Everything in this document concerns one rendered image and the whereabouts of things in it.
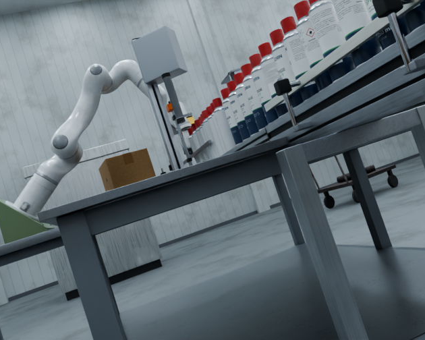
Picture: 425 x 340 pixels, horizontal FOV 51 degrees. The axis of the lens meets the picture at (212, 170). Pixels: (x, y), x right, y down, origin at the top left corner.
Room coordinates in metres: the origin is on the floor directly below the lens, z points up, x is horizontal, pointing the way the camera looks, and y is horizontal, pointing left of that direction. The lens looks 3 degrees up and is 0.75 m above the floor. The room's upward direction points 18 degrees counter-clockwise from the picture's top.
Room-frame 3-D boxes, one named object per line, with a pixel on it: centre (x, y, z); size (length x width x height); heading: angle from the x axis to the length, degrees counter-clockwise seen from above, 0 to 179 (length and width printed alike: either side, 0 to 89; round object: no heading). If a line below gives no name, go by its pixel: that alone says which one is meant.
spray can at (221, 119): (1.63, -0.10, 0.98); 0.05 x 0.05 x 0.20
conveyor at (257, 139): (1.99, 0.01, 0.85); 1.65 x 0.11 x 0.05; 16
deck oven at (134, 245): (7.01, 1.99, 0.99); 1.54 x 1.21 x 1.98; 106
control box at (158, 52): (1.86, 0.06, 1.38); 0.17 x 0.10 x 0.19; 71
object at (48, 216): (2.14, -0.05, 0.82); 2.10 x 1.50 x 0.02; 16
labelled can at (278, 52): (1.08, -0.26, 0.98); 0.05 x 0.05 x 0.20
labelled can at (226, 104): (1.52, -0.13, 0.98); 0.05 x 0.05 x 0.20
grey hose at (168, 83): (1.80, 0.06, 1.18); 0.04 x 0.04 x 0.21
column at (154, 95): (1.90, 0.14, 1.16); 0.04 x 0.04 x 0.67; 16
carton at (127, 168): (2.55, 0.48, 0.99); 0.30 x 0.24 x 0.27; 23
